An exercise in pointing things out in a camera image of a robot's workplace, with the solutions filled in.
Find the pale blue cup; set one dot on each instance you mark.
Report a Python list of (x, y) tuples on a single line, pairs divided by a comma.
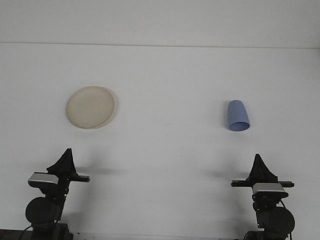
[(237, 112)]

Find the dark base platform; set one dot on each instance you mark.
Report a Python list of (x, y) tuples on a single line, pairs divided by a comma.
[(10, 235)]

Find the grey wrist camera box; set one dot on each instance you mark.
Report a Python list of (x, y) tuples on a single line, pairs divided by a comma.
[(42, 179), (268, 188)]

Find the pale round plate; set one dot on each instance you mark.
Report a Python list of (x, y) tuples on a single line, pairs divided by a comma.
[(90, 107)]

